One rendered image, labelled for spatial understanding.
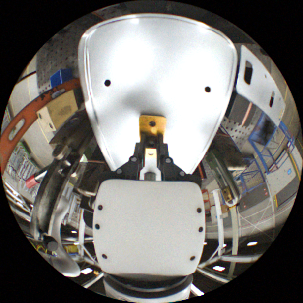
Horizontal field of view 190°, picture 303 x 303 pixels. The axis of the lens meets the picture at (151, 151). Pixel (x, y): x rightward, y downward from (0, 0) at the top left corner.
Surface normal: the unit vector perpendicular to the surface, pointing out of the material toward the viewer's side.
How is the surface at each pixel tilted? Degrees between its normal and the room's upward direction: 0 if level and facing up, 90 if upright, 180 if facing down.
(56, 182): 81
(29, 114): 90
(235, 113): 0
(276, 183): 90
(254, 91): 0
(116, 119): 0
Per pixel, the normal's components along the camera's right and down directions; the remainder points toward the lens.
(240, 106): -0.02, 0.73
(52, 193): 0.98, 0.15
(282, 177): -1.00, -0.04
